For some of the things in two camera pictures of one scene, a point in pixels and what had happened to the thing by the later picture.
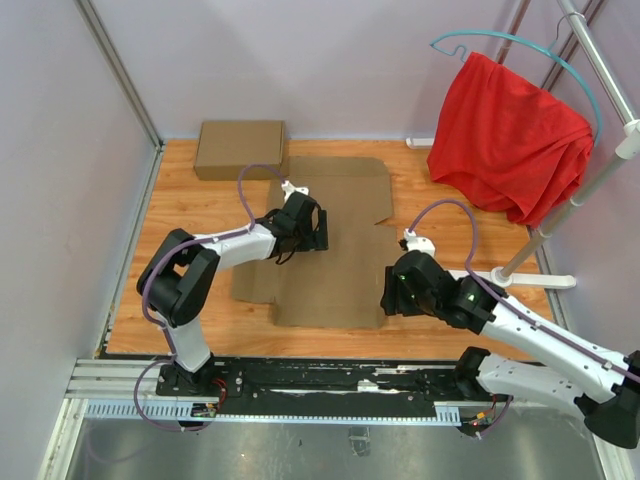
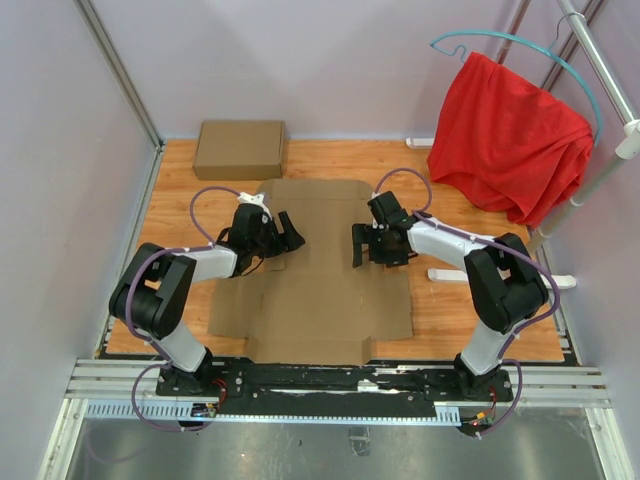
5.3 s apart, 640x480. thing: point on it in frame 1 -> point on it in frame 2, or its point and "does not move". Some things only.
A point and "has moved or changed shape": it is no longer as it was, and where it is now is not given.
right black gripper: (393, 296) -> (361, 234)
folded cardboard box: (226, 147) does not move
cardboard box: (338, 287) has moved or changed shape
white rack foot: (419, 143) does not move
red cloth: (508, 144) does not move
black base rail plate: (327, 386) does not move
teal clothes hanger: (462, 51) does not move
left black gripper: (317, 239) -> (290, 239)
